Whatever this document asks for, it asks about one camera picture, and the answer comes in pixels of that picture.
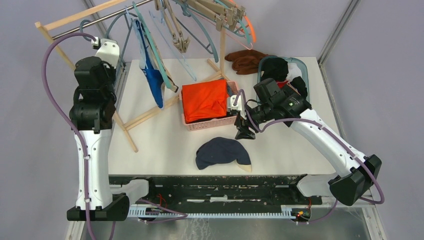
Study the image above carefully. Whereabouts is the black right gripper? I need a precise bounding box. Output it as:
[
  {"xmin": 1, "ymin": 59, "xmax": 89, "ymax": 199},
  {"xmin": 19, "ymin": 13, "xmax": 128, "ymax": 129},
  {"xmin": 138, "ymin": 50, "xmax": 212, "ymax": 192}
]
[{"xmin": 234, "ymin": 101, "xmax": 274, "ymax": 141}]

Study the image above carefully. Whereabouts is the cream navy labelled underwear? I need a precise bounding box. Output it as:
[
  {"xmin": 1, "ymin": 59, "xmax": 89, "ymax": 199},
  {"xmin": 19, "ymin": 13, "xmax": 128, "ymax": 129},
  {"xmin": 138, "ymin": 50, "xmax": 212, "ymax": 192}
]
[{"xmin": 195, "ymin": 137, "xmax": 253, "ymax": 173}]

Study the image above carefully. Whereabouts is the grey-blue plastic hanger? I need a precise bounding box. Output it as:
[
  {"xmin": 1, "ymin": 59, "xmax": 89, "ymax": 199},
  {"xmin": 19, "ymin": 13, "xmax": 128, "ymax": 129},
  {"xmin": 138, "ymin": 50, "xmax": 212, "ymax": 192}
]
[{"xmin": 78, "ymin": 11, "xmax": 140, "ymax": 72}]

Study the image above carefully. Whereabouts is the light blue wire hanger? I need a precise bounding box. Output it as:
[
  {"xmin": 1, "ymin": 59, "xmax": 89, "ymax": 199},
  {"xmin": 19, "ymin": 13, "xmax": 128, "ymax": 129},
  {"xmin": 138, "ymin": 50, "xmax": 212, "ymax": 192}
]
[{"xmin": 149, "ymin": 10, "xmax": 197, "ymax": 82}]

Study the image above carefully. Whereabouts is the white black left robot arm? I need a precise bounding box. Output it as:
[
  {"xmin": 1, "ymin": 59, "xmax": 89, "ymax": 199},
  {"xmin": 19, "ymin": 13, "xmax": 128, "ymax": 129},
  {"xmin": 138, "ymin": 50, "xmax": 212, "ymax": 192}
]
[{"xmin": 66, "ymin": 56, "xmax": 158, "ymax": 222}]

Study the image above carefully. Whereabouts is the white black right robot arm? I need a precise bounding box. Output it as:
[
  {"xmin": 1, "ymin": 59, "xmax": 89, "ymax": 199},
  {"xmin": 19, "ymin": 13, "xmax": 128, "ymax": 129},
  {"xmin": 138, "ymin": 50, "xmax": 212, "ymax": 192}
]
[{"xmin": 227, "ymin": 78, "xmax": 385, "ymax": 206}]

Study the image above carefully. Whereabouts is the blue white-lettered underwear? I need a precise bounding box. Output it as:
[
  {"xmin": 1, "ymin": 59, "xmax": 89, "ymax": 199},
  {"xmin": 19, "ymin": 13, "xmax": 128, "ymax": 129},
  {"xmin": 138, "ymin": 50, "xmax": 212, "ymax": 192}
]
[{"xmin": 132, "ymin": 19, "xmax": 165, "ymax": 109}]

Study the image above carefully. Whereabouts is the teal plastic hanger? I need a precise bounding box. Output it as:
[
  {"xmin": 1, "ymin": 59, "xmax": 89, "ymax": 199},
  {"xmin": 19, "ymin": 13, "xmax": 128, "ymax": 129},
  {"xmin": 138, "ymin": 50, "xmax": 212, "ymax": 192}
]
[{"xmin": 132, "ymin": 1, "xmax": 178, "ymax": 91}]

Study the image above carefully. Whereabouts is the beige navy-trimmed underwear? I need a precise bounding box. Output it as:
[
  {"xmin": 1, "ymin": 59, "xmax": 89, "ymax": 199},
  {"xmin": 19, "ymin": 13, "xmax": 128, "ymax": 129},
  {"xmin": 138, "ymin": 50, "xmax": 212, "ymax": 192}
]
[{"xmin": 143, "ymin": 26, "xmax": 179, "ymax": 93}]

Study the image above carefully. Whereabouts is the wooden clip hanger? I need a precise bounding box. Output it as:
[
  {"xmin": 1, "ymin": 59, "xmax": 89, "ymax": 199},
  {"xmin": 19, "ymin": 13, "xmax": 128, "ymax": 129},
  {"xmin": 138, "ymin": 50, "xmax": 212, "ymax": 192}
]
[{"xmin": 154, "ymin": 0, "xmax": 190, "ymax": 54}]

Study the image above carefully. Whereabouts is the orange plastic hanger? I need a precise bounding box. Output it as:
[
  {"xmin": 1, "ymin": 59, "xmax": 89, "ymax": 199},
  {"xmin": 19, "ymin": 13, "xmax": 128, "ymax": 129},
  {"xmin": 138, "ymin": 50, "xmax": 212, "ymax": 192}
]
[{"xmin": 222, "ymin": 0, "xmax": 257, "ymax": 47}]

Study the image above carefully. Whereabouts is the pink perforated plastic basket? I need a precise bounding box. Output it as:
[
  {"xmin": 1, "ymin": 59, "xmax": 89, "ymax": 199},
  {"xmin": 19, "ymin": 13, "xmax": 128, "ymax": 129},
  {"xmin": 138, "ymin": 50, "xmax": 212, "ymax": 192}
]
[{"xmin": 179, "ymin": 80, "xmax": 239, "ymax": 131}]

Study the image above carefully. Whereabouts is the dark garment under orange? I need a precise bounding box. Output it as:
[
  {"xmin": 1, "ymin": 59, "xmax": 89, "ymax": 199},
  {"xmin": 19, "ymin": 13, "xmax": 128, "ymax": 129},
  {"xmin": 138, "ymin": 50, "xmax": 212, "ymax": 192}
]
[{"xmin": 226, "ymin": 84, "xmax": 237, "ymax": 117}]

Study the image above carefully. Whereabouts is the orange folded garment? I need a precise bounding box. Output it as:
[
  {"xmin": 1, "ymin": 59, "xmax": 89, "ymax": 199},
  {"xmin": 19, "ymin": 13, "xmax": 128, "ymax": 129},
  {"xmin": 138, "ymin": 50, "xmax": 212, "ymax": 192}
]
[{"xmin": 181, "ymin": 79, "xmax": 229, "ymax": 124}]

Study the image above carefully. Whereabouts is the red white garment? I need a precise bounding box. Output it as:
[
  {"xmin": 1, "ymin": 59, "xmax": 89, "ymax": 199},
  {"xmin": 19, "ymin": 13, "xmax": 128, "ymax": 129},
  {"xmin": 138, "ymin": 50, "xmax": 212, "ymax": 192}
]
[{"xmin": 276, "ymin": 81, "xmax": 288, "ymax": 89}]

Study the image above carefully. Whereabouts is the wooden clothes rack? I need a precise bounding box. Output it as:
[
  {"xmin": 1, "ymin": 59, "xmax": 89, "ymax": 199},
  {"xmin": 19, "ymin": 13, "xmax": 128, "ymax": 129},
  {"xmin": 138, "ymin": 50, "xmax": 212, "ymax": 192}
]
[{"xmin": 34, "ymin": 0, "xmax": 233, "ymax": 153}]

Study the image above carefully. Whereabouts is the brown cloth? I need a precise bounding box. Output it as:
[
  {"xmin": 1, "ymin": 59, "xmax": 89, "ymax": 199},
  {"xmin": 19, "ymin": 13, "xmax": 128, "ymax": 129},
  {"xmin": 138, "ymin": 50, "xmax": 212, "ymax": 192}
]
[{"xmin": 224, "ymin": 49, "xmax": 268, "ymax": 75}]

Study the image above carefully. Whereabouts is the black garment in basket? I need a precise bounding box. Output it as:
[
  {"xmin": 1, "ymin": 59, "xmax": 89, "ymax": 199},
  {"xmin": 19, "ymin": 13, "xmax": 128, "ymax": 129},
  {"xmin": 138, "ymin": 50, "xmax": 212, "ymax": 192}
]
[{"xmin": 260, "ymin": 57, "xmax": 309, "ymax": 99}]

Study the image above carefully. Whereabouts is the white garment in basket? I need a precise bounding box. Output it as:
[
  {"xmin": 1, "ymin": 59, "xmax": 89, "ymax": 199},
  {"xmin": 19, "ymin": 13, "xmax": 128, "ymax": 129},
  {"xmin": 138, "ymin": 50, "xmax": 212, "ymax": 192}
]
[{"xmin": 286, "ymin": 62, "xmax": 303, "ymax": 83}]

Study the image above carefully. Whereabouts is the teal oval laundry basket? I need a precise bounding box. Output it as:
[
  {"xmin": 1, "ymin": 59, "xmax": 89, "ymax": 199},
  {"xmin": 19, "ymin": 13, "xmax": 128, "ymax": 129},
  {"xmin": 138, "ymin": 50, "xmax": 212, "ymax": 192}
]
[{"xmin": 256, "ymin": 55, "xmax": 311, "ymax": 104}]

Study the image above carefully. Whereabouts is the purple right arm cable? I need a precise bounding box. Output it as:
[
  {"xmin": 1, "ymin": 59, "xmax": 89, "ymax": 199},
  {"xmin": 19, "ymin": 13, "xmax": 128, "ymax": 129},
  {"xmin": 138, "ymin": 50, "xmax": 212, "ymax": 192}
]
[{"xmin": 233, "ymin": 88, "xmax": 386, "ymax": 224}]

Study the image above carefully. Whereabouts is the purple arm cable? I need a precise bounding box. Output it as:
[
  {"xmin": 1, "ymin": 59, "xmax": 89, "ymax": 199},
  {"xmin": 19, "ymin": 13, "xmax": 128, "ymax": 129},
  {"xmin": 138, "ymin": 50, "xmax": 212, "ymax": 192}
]
[
  {"xmin": 40, "ymin": 32, "xmax": 117, "ymax": 240},
  {"xmin": 233, "ymin": 88, "xmax": 386, "ymax": 224}
]

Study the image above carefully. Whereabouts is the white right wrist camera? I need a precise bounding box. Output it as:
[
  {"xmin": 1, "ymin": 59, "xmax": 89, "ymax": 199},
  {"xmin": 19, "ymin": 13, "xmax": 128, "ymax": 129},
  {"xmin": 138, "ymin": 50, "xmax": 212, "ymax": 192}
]
[{"xmin": 227, "ymin": 95, "xmax": 247, "ymax": 120}]

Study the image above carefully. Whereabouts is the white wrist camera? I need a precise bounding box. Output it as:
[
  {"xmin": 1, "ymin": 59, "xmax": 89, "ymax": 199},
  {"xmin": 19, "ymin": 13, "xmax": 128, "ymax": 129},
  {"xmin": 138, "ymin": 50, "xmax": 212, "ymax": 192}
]
[
  {"xmin": 227, "ymin": 95, "xmax": 247, "ymax": 120},
  {"xmin": 91, "ymin": 37, "xmax": 120, "ymax": 69}
]

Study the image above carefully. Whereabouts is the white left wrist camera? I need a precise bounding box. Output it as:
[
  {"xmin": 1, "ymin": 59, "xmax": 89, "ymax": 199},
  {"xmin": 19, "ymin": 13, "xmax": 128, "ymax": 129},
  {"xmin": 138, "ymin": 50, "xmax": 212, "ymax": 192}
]
[{"xmin": 91, "ymin": 37, "xmax": 120, "ymax": 69}]

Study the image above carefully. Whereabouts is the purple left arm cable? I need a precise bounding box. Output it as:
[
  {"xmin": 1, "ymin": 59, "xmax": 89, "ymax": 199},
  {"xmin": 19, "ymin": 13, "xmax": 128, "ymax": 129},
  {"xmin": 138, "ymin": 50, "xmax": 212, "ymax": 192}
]
[{"xmin": 40, "ymin": 32, "xmax": 117, "ymax": 240}]

